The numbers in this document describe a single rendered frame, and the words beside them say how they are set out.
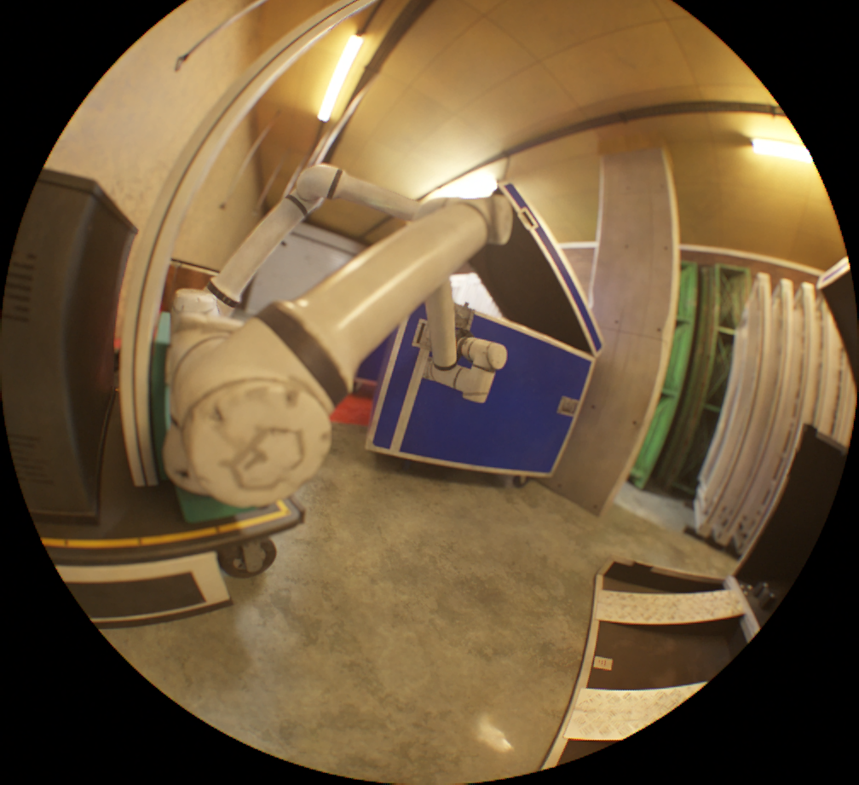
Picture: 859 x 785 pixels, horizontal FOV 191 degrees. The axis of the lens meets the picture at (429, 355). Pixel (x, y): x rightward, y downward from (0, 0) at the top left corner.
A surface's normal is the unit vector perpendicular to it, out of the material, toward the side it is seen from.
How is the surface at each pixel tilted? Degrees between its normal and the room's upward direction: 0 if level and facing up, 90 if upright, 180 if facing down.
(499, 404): 90
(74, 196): 90
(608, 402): 90
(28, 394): 90
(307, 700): 0
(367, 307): 73
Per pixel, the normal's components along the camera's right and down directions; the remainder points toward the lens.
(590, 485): -0.80, -0.22
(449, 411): 0.17, 0.11
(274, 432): 0.77, 0.29
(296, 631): 0.29, -0.95
